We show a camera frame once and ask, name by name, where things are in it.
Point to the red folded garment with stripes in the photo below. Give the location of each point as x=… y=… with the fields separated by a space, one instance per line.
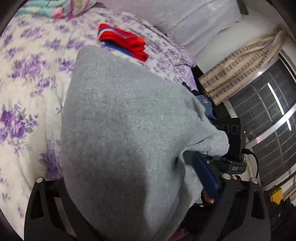
x=126 y=42

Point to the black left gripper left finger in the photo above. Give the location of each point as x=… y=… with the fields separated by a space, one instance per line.
x=43 y=220

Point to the beige brick-pattern curtain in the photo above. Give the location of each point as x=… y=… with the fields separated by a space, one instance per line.
x=230 y=74

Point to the person's right hand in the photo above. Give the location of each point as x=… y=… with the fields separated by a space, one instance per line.
x=212 y=189

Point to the blue denim garment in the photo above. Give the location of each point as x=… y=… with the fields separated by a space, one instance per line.
x=204 y=101

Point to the purple floral bed sheet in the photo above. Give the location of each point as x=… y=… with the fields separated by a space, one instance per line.
x=37 y=61

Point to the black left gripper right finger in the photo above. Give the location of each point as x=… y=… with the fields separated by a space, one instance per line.
x=239 y=214

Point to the window with metal mesh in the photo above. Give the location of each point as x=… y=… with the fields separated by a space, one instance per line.
x=267 y=107

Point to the grey fleece pants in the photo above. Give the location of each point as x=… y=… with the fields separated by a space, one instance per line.
x=124 y=132

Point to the turquoise pink floral folded blanket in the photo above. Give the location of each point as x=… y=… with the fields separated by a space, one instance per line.
x=56 y=9

